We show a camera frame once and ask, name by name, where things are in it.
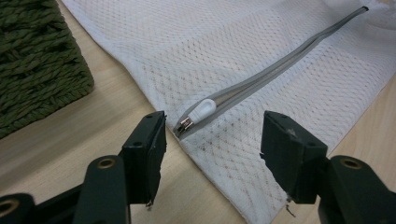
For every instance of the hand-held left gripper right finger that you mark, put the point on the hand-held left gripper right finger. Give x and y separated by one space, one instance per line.
292 155

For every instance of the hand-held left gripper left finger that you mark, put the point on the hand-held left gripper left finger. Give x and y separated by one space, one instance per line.
144 155

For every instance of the white mesh laundry bag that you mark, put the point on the white mesh laundry bag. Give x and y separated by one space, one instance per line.
218 46

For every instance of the green woven basket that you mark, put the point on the green woven basket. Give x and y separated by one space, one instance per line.
37 62

